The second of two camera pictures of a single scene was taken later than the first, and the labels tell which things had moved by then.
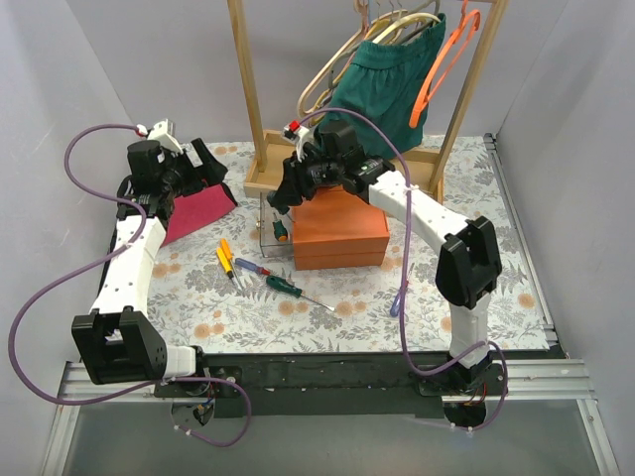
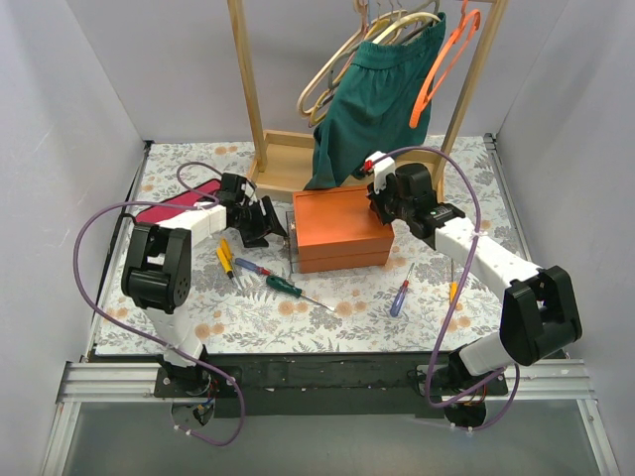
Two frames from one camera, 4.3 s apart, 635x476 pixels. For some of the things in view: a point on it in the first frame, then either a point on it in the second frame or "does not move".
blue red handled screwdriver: (252, 267) does not move
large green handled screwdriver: (293, 291) does not move
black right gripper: (294, 179) to (382, 203)
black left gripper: (193, 167) to (261, 221)
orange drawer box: (334, 228) does not move
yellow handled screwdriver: (226, 265) does not move
